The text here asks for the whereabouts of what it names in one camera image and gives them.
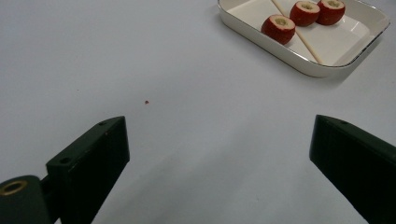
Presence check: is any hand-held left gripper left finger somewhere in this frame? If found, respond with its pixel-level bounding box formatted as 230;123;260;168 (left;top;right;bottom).
46;116;131;224

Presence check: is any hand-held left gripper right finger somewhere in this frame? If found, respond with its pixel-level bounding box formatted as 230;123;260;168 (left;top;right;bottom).
308;114;396;224

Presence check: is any white rectangular tray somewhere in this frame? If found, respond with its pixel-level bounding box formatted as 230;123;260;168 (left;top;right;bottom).
217;0;391;78

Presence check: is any red small object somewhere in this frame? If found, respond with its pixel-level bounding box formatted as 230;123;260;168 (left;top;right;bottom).
270;0;325;65

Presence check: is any red hawthorn fruit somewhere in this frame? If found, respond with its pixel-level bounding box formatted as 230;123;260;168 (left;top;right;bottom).
261;14;297;46
316;0;347;26
289;0;321;28

